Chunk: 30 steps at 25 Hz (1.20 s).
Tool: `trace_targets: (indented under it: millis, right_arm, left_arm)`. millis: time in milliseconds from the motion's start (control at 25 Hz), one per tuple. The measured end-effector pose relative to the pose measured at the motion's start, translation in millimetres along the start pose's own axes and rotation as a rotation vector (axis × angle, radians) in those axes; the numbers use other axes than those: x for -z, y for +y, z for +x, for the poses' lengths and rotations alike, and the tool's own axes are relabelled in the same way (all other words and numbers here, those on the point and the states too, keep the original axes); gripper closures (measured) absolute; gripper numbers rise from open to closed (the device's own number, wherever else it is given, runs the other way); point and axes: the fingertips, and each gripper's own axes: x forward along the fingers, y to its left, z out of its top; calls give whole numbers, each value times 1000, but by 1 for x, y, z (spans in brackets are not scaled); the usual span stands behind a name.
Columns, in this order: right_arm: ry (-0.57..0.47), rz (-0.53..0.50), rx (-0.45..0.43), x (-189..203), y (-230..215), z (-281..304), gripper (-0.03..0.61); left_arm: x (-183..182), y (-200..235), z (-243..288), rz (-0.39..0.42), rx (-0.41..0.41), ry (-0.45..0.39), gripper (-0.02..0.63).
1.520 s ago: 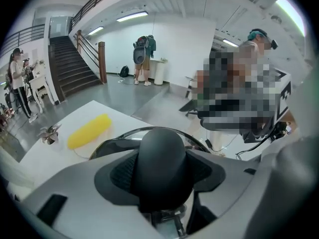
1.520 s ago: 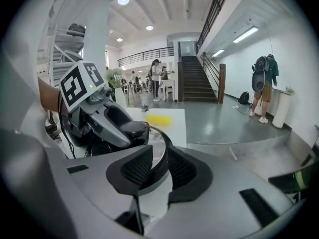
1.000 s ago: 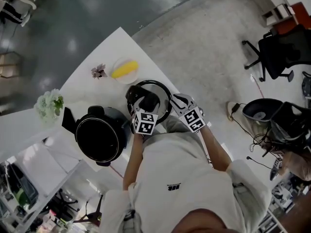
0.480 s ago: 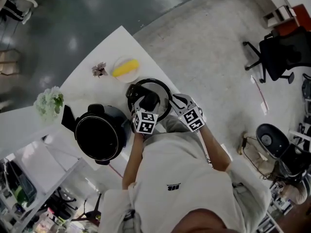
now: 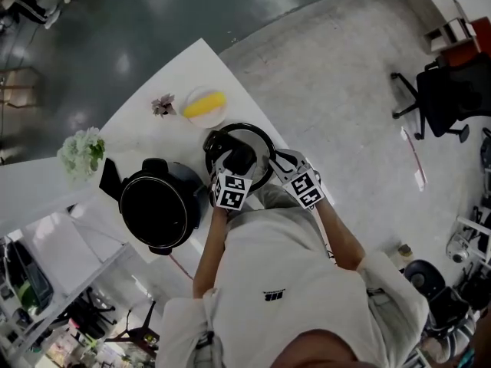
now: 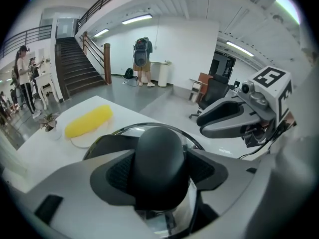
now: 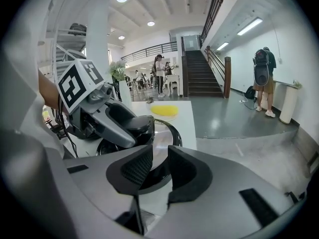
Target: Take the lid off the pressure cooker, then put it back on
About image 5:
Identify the person's right forearm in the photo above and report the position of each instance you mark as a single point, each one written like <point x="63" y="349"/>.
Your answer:
<point x="339" y="236"/>

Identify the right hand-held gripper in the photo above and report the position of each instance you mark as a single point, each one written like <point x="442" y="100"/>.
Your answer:
<point x="303" y="188"/>

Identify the small dried flower ornament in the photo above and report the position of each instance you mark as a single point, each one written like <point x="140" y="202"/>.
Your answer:
<point x="164" y="106"/>

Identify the white flower bouquet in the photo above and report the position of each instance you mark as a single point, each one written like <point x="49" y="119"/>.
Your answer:
<point x="80" y="155"/>

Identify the person's left forearm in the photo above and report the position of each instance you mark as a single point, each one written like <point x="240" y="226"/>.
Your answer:
<point x="211" y="251"/>

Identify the white table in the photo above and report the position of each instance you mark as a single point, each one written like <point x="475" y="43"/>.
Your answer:
<point x="184" y="63"/>

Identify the person's grey trousers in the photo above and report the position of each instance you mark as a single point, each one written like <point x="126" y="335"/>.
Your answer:
<point x="268" y="196"/>

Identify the yellow corn cob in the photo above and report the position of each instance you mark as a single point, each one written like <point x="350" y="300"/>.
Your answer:
<point x="205" y="104"/>

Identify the dark kitchen appliance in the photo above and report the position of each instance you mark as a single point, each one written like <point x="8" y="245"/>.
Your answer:
<point x="32" y="282"/>

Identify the black office chair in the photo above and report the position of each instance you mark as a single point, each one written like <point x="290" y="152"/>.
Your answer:
<point x="449" y="98"/>

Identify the silver black cooker lid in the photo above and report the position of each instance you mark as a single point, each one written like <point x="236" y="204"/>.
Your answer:
<point x="257" y="136"/>

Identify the black cloth pouch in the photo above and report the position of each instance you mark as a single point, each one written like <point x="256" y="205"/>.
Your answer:
<point x="109" y="180"/>

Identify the white metal shelf rack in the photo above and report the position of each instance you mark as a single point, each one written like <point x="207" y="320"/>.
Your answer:
<point x="57" y="267"/>

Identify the black pressure cooker pot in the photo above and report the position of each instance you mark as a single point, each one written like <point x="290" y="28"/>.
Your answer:
<point x="153" y="205"/>

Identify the person's white shirt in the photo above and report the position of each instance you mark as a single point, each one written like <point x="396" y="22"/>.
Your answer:
<point x="287" y="282"/>

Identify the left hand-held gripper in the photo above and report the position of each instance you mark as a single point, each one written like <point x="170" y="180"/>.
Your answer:
<point x="232" y="190"/>

